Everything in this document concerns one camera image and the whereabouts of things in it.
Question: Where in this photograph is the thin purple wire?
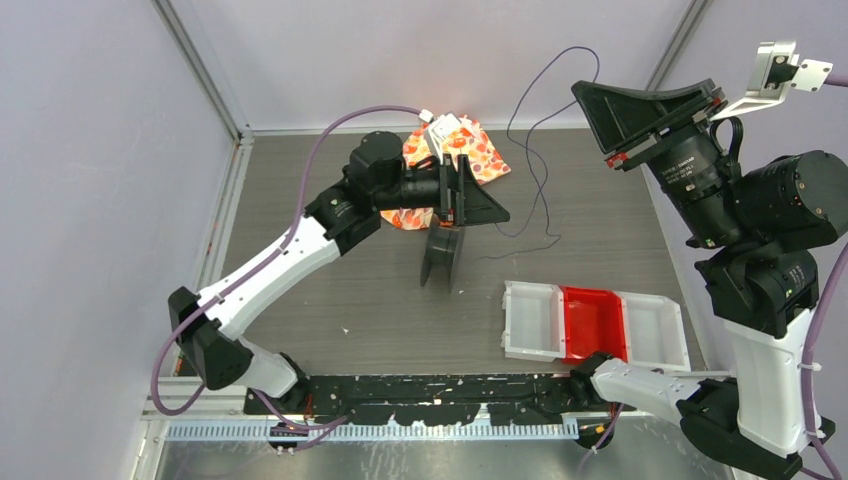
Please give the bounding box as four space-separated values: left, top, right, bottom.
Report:
476 45 602 261

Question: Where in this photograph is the red plastic bin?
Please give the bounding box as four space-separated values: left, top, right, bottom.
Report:
561 286 628 365

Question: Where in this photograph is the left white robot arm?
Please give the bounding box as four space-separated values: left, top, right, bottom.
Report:
167 131 510 414

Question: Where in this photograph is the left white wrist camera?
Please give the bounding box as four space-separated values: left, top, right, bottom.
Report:
424 112 462 163

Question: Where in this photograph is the orange floral cloth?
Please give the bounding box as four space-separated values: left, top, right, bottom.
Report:
379 115 512 231

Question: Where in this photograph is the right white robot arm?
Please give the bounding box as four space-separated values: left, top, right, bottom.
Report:
569 80 847 479

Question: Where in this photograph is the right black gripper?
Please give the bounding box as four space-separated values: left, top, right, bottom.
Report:
565 71 741 241

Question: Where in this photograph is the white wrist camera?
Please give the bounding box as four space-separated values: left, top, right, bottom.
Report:
424 112 462 163
710 40 835 121

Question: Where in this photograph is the slotted cable duct rail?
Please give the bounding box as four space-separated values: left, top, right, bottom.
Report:
164 418 579 442

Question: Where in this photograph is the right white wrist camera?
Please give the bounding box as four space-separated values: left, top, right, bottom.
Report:
710 40 835 121

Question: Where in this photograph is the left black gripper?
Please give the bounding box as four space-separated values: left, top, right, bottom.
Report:
375 154 510 227

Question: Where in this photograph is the black cable spool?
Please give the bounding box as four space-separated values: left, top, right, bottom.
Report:
419 219 465 291

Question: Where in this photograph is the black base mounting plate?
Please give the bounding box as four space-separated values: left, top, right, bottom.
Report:
271 373 618 426

